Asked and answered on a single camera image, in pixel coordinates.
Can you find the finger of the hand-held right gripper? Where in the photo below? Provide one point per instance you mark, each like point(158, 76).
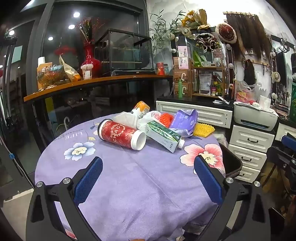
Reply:
point(288, 141)

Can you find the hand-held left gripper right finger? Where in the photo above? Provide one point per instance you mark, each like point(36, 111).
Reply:
point(208, 180)

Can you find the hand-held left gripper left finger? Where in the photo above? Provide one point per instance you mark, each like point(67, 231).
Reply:
point(89, 180)

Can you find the dark brown trash bin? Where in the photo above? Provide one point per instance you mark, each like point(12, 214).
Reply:
point(232, 162)

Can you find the yellow foam fruit net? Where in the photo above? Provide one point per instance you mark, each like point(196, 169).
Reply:
point(203, 130)

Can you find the red patterned cup white lid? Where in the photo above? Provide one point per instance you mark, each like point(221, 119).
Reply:
point(120, 134)

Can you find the purple plastic pouch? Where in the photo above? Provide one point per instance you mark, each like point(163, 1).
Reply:
point(183, 121)

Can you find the green and white drink carton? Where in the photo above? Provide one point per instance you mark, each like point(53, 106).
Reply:
point(161, 135)

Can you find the white plastic bag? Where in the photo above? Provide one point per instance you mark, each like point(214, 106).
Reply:
point(131, 119)

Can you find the orange foam fruit net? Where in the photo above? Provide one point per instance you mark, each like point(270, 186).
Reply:
point(166, 118)

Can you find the orange and white plastic bottle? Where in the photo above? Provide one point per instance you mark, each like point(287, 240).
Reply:
point(140, 108)

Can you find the white side desk drawer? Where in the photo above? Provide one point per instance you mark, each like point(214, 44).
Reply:
point(285, 129)

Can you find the large white cabinet drawer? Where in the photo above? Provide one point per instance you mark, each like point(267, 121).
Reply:
point(252, 138)

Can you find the small white cabinet drawer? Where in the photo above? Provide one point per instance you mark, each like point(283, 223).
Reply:
point(246, 173)

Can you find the purple floral tablecloth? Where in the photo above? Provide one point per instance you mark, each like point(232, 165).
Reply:
point(129, 185)

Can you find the white printer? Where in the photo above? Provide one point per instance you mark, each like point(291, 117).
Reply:
point(254, 117)

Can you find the middle white cabinet drawer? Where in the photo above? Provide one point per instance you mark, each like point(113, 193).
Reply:
point(247, 157)

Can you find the clear plastic bag of snacks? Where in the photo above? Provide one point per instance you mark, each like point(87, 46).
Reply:
point(246, 92)

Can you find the wide white drawer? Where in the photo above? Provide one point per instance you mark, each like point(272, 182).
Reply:
point(196, 113)

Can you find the wooden counter shelf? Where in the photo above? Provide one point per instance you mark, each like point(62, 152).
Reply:
point(92, 84)

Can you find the green bottle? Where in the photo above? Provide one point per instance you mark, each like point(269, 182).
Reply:
point(180, 88)

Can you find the wooden desktop rack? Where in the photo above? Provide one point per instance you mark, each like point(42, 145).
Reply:
point(208, 78)

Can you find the stack of brown boxes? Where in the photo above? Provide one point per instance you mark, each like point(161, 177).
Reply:
point(182, 76)

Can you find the tan paper bag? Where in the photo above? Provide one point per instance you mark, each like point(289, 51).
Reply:
point(69, 70)

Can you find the patterned glass bowl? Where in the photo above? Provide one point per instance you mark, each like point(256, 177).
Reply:
point(52, 74)

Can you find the dark hair extensions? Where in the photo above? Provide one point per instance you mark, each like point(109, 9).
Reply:
point(249, 32)

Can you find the red ceramic vase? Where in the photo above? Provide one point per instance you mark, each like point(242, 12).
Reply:
point(90, 61)

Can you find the red tin can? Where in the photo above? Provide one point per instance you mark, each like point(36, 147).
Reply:
point(160, 69)

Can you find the round red decorative hat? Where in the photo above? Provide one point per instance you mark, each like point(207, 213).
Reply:
point(227, 32)

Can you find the ornate hair headpiece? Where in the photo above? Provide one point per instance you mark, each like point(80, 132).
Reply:
point(207, 41)

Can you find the glass display case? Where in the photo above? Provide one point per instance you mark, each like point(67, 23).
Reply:
point(124, 53)

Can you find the dried red flower branches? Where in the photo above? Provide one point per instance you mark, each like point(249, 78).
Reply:
point(86, 29)

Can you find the yellow dried flower bouquet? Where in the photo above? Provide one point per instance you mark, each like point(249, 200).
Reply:
point(194, 19)

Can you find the green plant stems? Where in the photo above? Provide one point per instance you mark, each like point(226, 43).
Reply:
point(160, 32)

